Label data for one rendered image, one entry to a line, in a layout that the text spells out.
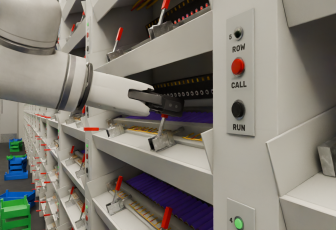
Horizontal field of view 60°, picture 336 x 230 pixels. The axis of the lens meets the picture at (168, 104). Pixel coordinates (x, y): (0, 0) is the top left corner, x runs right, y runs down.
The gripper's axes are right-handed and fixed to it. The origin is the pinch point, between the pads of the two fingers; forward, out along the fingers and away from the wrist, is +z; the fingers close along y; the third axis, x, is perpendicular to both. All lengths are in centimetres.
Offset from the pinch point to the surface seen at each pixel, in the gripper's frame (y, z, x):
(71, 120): -96, 0, -6
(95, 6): -39.7, -9.4, 28.3
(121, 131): -25.8, 0.9, -6.0
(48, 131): -183, 0, -17
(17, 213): -213, -6, -85
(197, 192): 13.1, -0.6, -11.8
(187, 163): 11.5, -1.7, -8.3
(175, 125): -2.6, 3.2, -2.9
